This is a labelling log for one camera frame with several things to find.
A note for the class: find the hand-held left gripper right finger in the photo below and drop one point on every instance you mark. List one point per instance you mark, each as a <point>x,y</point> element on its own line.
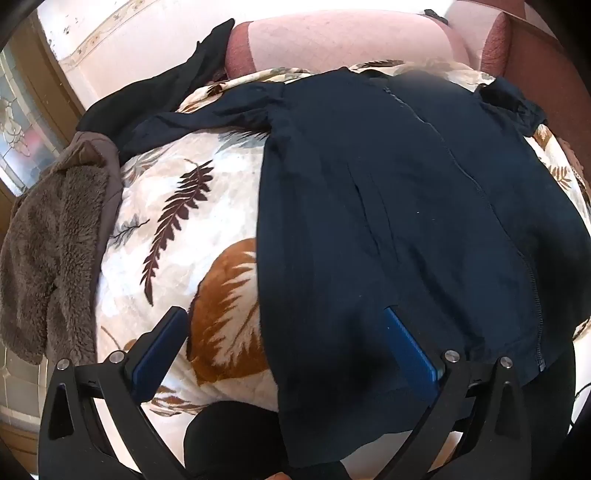
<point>411,350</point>

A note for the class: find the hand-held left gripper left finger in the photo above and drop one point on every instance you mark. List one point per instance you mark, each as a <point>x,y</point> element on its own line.
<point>159,344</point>

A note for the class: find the navy blue zip jacket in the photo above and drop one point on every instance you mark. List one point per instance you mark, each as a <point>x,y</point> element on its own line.
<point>369,207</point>

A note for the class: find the leaf print fleece blanket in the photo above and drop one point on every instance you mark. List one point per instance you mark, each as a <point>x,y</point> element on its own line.
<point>184,240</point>

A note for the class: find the brown fleece lined coat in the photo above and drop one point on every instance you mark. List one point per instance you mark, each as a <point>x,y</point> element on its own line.
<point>46,254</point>

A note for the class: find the person's black pants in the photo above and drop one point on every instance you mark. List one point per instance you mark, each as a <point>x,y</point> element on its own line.
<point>549,406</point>

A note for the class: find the black garment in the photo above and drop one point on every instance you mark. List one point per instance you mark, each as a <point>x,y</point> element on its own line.
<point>152,92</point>

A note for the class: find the stained glass window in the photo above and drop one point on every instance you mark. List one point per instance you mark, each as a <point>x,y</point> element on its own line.
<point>23,124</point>

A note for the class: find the reddish brown sofa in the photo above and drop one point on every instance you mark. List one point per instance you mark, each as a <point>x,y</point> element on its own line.
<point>545,78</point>

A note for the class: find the large pink sofa cushion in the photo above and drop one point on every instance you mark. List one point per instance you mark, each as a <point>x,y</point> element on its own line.
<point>346,41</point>

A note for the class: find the small pink sofa cushion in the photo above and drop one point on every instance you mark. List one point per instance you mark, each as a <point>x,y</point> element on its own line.
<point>485,41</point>

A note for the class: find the small black object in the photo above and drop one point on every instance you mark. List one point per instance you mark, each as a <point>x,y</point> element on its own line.
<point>435,16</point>

